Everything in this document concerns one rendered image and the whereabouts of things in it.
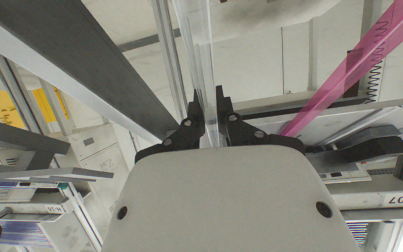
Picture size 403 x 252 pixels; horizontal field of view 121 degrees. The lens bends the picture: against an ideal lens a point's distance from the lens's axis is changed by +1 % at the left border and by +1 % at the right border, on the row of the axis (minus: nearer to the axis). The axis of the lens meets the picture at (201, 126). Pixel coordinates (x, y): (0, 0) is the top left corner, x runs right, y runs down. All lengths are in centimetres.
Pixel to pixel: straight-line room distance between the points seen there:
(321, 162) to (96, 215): 126
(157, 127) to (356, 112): 27
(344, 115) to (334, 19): 224
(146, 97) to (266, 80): 187
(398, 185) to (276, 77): 155
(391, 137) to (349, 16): 227
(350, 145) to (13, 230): 156
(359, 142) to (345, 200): 35
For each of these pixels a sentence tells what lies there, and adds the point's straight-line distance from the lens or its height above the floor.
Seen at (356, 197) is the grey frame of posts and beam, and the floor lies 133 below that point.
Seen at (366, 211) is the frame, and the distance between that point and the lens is 74.
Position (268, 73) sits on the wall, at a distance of 199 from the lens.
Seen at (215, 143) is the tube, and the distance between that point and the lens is 19.
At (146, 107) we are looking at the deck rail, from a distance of 17.
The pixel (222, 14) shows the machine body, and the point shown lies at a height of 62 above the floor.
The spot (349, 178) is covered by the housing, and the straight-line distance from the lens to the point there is 57.
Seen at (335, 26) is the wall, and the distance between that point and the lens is 245.
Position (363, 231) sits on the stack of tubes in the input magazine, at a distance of 75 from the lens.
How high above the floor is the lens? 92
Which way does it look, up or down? 14 degrees up
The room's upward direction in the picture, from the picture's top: 170 degrees clockwise
